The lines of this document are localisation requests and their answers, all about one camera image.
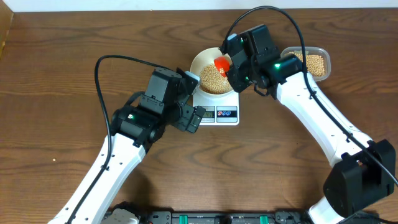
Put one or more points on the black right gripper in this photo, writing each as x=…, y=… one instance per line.
x=237, y=84

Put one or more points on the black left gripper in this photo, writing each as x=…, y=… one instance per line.
x=182, y=122

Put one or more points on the red measuring scoop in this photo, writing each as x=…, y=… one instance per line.
x=222, y=64

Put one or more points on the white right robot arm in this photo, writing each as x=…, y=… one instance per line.
x=362, y=171

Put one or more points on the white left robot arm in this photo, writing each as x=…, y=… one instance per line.
x=131, y=132

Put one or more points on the cream bowl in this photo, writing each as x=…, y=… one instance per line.
x=211, y=80

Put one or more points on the white digital kitchen scale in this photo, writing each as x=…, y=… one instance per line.
x=221, y=109

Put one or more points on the clear plastic bean container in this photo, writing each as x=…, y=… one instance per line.
x=318, y=60

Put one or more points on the cardboard box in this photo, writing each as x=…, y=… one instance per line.
x=6, y=17

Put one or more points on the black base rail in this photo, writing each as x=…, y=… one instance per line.
x=125, y=213

